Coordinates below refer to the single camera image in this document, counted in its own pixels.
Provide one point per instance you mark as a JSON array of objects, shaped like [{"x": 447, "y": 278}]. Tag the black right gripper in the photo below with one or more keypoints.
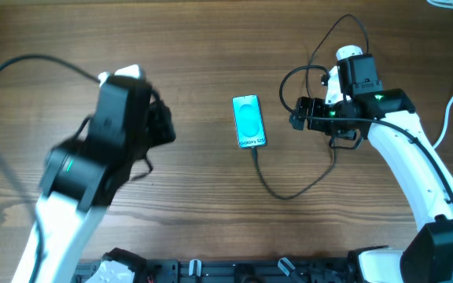
[{"x": 316, "y": 106}]

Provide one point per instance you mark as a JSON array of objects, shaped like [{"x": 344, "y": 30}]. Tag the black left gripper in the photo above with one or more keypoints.
[{"x": 159, "y": 113}]

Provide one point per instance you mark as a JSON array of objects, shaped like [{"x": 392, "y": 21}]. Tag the blue screen smartphone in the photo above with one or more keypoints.
[{"x": 249, "y": 121}]

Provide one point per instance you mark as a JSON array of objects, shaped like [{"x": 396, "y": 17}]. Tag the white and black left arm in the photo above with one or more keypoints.
[{"x": 82, "y": 176}]

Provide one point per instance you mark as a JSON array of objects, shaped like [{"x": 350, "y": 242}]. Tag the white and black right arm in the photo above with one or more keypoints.
[{"x": 388, "y": 120}]

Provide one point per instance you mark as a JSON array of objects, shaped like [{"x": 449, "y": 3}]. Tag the white power strip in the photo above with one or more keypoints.
[{"x": 348, "y": 51}]

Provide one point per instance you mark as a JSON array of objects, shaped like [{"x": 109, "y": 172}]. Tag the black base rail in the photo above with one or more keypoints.
[{"x": 331, "y": 270}]

